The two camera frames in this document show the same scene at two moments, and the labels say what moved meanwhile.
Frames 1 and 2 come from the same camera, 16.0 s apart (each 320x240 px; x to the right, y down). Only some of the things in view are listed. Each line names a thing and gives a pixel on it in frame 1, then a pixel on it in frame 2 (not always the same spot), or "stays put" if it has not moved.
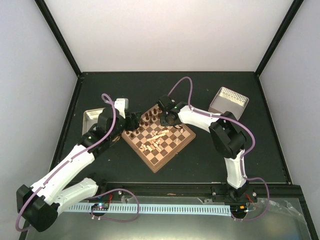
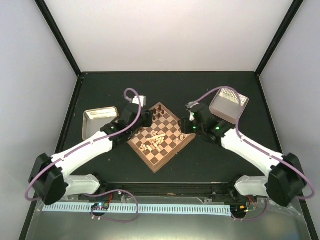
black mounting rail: x=261 y=194 stays put
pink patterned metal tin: x=226 y=100 stays put
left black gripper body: x=132 y=124 -> x=147 y=123
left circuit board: x=100 y=206 stays put
